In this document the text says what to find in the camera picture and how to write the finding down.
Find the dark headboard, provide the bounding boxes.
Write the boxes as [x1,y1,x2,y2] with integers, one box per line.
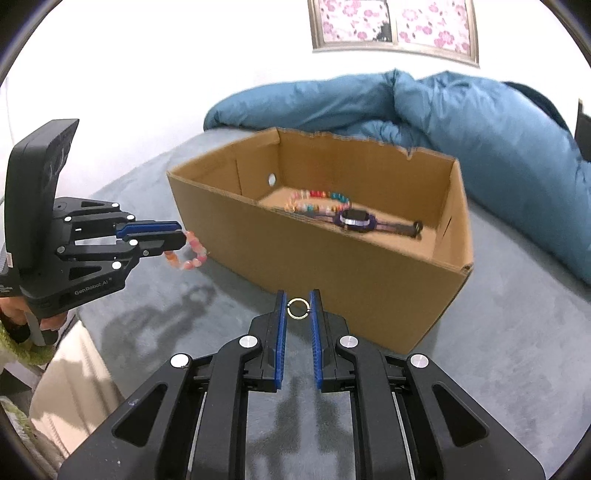
[577,99,591,163]

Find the purple smartwatch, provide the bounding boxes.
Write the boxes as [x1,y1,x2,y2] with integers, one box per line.
[318,208,424,241]

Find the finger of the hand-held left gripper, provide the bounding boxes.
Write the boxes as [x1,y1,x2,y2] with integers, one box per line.
[54,198,184,241]
[54,230,188,283]

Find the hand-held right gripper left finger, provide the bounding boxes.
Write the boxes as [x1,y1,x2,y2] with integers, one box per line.
[58,290,289,480]

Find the cream ribbed pants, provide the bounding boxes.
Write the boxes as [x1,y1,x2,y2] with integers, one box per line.
[28,318,126,468]

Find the blue duvet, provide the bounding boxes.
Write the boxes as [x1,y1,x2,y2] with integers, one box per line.
[203,69,591,283]

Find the person's left hand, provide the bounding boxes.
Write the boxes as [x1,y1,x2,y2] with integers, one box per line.
[0,295,70,343]

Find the person's left forearm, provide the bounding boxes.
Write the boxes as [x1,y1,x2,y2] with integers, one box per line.
[0,323,55,370]

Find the floral framed window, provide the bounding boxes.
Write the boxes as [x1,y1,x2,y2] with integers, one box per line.
[308,0,480,64]

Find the multicolour bead bracelet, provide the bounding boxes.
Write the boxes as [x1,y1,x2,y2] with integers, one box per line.
[284,188,354,217]

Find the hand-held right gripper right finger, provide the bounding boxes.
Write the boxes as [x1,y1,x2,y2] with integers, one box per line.
[308,290,546,480]

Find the brown cardboard box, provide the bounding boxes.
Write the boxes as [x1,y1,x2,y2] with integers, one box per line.
[166,127,474,354]

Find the pink bead bracelet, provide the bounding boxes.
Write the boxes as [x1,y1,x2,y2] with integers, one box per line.
[164,231,209,271]

